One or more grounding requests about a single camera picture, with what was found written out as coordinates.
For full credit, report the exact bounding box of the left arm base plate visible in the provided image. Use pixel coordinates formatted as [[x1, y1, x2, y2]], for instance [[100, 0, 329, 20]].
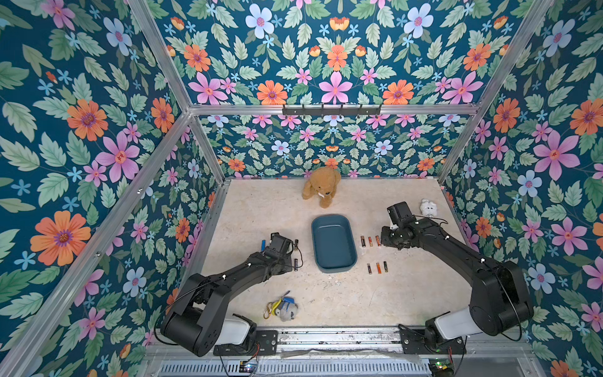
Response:
[[213, 330, 279, 357]]

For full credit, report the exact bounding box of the brown teddy bear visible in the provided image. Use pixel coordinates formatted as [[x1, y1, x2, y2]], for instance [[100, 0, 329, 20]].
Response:
[[302, 167, 342, 209]]

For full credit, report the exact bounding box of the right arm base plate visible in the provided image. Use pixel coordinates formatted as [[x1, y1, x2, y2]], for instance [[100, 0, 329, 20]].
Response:
[[397, 324, 466, 355]]

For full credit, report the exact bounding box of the black wall hook rail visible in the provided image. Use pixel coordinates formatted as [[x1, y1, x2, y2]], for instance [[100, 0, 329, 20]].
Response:
[[281, 105, 382, 117]]

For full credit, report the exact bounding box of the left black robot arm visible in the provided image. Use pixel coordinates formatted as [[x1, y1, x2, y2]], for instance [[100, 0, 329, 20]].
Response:
[[160, 232, 297, 357]]

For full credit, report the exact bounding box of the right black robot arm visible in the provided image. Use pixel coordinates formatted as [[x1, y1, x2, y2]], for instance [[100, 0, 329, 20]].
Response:
[[381, 202, 534, 347]]

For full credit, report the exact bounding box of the teal plastic storage tray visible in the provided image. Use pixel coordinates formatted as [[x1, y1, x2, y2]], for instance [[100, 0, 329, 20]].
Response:
[[311, 215, 357, 273]]

